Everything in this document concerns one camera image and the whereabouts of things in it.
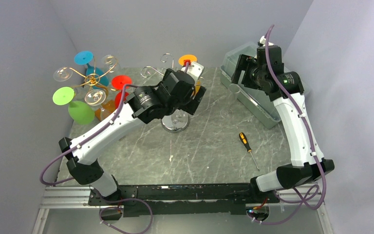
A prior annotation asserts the clear wine glass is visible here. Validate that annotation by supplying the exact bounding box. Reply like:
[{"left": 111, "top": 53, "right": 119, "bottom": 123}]
[
  {"left": 220, "top": 83, "right": 240, "bottom": 118},
  {"left": 171, "top": 110, "right": 189, "bottom": 128}
]

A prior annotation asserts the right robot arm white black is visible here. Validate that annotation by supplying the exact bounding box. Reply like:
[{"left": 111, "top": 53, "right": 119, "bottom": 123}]
[{"left": 232, "top": 45, "right": 335, "bottom": 202}]

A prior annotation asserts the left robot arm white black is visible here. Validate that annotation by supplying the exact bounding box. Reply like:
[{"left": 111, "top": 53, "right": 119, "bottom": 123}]
[{"left": 59, "top": 65, "right": 206, "bottom": 205}]

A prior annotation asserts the orange plastic wine glass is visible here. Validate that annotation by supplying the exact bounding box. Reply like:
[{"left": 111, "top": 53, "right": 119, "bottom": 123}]
[{"left": 178, "top": 55, "right": 204, "bottom": 94}]

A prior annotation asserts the red plastic wine glass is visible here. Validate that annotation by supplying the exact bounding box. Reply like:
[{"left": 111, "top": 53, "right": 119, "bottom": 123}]
[{"left": 112, "top": 75, "right": 132, "bottom": 109}]

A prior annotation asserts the orange wooden rack base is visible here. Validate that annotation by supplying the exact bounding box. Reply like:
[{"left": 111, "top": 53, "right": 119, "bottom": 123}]
[{"left": 94, "top": 100, "right": 116, "bottom": 121}]

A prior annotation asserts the clear glass on gold rack back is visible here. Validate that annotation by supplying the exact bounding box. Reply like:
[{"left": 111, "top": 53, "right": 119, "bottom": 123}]
[{"left": 101, "top": 55, "right": 121, "bottom": 79}]

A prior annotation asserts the clear glass on gold rack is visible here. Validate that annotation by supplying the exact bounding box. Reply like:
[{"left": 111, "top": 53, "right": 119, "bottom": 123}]
[
  {"left": 101, "top": 55, "right": 121, "bottom": 79},
  {"left": 53, "top": 67, "right": 73, "bottom": 82},
  {"left": 84, "top": 89, "right": 108, "bottom": 108}
]

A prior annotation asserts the clear glass on gold rack front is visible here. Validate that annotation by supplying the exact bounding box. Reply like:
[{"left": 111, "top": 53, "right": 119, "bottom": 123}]
[{"left": 84, "top": 89, "right": 108, "bottom": 108}]

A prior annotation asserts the blue plastic wine glass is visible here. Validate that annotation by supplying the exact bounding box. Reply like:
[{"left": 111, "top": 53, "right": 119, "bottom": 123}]
[{"left": 74, "top": 51, "right": 104, "bottom": 76}]

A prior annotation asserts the gold wine glass rack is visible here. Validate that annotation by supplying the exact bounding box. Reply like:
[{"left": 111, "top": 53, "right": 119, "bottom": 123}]
[{"left": 67, "top": 57, "right": 117, "bottom": 92}]

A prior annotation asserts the green plastic wine glass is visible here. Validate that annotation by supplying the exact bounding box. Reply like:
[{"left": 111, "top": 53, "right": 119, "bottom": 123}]
[{"left": 52, "top": 86, "right": 95, "bottom": 125}]

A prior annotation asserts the clear glass on gold rack left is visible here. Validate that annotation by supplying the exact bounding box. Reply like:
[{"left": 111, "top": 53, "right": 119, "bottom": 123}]
[{"left": 53, "top": 67, "right": 73, "bottom": 82}]

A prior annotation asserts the orange black screwdriver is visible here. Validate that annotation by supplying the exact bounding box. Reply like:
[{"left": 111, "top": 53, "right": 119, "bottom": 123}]
[{"left": 239, "top": 132, "right": 260, "bottom": 171}]

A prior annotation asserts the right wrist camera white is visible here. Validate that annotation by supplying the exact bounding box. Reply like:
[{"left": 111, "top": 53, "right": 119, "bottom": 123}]
[{"left": 258, "top": 35, "right": 275, "bottom": 47}]

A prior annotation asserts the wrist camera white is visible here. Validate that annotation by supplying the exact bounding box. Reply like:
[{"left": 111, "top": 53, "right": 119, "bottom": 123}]
[
  {"left": 258, "top": 35, "right": 275, "bottom": 47},
  {"left": 181, "top": 61, "right": 205, "bottom": 83}
]

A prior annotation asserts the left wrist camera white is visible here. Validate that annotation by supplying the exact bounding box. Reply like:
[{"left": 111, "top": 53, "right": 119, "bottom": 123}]
[{"left": 181, "top": 61, "right": 205, "bottom": 83}]

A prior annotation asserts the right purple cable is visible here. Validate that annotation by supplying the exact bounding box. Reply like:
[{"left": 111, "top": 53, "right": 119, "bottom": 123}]
[{"left": 246, "top": 24, "right": 327, "bottom": 226}]

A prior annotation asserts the aluminium frame rail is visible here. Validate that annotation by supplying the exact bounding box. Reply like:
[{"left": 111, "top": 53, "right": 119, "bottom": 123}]
[{"left": 31, "top": 185, "right": 335, "bottom": 234}]

